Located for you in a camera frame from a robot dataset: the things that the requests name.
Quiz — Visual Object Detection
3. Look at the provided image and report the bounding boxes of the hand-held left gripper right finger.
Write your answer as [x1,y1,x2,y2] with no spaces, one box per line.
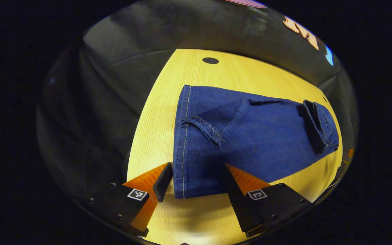
[225,163,314,238]

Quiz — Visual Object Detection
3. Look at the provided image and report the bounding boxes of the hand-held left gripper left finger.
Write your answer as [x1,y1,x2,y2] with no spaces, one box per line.
[86,162,174,238]

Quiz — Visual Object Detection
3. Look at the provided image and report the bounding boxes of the blue denim jeans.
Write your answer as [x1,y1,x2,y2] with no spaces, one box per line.
[173,84,340,199]

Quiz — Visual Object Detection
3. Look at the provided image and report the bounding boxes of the black backdrop cloth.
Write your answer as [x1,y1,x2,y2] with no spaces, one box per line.
[36,0,358,205]

